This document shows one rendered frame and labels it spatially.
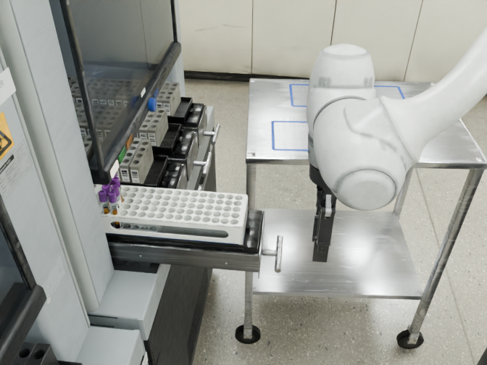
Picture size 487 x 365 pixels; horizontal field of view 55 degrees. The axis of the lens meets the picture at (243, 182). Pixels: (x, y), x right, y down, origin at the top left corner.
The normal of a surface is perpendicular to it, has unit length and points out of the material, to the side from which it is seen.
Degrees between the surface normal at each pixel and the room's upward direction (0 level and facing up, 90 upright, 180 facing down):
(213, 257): 90
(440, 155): 0
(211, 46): 90
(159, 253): 90
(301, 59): 90
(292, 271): 0
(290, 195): 0
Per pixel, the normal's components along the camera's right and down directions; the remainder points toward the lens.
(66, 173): 0.99, 0.07
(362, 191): -0.12, 0.69
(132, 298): 0.00, -0.79
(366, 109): -0.46, -0.69
